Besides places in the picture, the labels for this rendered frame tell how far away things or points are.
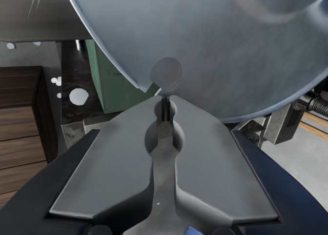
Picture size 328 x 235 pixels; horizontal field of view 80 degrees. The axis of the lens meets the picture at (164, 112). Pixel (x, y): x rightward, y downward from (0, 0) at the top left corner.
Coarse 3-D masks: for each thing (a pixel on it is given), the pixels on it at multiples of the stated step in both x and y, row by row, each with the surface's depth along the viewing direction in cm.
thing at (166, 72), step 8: (160, 64) 12; (168, 64) 12; (176, 64) 13; (152, 72) 12; (160, 72) 12; (168, 72) 13; (176, 72) 13; (152, 80) 12; (160, 80) 13; (168, 80) 13; (176, 80) 13; (168, 88) 13
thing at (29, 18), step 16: (0, 0) 8; (16, 0) 8; (32, 0) 8; (48, 0) 9; (64, 0) 9; (0, 16) 8; (16, 16) 8; (32, 16) 9; (48, 16) 9; (64, 16) 9; (0, 32) 9; (16, 32) 9; (32, 32) 9; (48, 32) 9; (64, 32) 10; (80, 32) 10
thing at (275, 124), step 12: (312, 96) 24; (288, 108) 26; (300, 108) 27; (312, 108) 24; (324, 108) 23; (264, 120) 29; (276, 120) 28; (288, 120) 27; (300, 120) 29; (264, 132) 30; (276, 132) 28; (288, 132) 29
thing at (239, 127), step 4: (248, 120) 18; (252, 120) 18; (240, 124) 18; (244, 124) 18; (248, 124) 18; (252, 124) 18; (256, 124) 19; (236, 128) 18; (240, 128) 18; (244, 128) 18; (248, 128) 18; (252, 128) 19; (256, 128) 19; (260, 128) 19; (264, 128) 20; (244, 132) 18; (248, 132) 19; (252, 132) 19
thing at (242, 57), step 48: (96, 0) 9; (144, 0) 10; (192, 0) 11; (240, 0) 12; (288, 0) 13; (144, 48) 11; (192, 48) 13; (240, 48) 14; (288, 48) 16; (192, 96) 14; (240, 96) 17; (288, 96) 20
